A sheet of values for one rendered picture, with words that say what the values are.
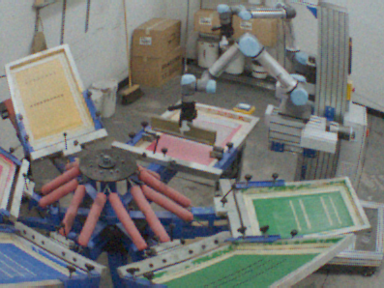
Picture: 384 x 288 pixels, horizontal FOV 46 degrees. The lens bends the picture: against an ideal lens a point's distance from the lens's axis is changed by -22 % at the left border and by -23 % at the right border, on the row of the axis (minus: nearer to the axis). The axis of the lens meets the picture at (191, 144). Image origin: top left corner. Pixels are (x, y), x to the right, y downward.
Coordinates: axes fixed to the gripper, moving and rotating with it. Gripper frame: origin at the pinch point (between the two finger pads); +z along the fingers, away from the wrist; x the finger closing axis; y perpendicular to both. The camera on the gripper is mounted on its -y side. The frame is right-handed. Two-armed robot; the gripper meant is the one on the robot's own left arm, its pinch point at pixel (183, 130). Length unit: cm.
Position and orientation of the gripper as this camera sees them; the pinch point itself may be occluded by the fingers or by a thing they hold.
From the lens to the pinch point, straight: 337.8
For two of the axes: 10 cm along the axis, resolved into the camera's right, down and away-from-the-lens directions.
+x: 4.1, -4.2, 8.1
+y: 9.1, 2.3, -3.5
